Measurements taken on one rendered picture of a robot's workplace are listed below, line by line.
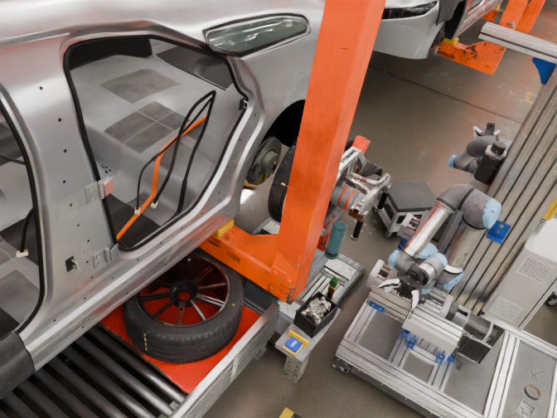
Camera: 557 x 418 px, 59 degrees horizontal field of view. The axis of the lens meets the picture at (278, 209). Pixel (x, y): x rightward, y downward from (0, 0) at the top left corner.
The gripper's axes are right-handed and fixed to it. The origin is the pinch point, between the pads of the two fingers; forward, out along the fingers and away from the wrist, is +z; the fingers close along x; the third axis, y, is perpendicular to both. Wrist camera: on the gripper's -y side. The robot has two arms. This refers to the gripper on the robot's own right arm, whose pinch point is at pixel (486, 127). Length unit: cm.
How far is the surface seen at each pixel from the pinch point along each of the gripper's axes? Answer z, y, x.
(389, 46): 192, 27, -77
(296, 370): -134, 101, -82
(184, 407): -189, 69, -123
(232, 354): -154, 70, -112
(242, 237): -100, 39, -125
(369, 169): -49, 12, -64
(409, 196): 34, 86, -35
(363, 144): -42, 1, -70
